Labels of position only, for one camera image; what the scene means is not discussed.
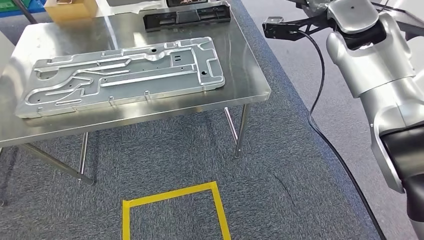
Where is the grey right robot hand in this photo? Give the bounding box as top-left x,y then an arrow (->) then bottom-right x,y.
299,0 -> 332,19

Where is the stamped silver metal panel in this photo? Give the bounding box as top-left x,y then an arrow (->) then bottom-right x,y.
14,36 -> 226,119

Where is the black plastic plate part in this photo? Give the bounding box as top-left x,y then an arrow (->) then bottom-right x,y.
286,0 -> 424,39

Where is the cardboard box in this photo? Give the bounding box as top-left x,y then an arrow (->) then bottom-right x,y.
43,0 -> 99,21

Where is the black plastic bracket part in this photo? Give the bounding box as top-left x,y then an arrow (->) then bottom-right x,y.
142,0 -> 232,33

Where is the green plastic crate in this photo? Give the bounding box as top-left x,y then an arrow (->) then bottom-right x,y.
0,0 -> 32,11

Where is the silver metal sheet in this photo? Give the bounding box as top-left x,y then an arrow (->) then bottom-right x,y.
96,0 -> 167,17

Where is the black cable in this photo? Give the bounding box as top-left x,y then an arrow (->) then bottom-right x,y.
298,29 -> 387,240

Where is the yellow floor tape square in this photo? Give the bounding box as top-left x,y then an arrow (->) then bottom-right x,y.
121,181 -> 232,240

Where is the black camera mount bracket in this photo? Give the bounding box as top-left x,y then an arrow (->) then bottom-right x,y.
262,13 -> 335,42

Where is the blue plastic crate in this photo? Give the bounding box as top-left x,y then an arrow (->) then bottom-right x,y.
0,0 -> 46,18

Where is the stainless steel workbench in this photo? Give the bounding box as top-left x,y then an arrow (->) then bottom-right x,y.
0,0 -> 272,186

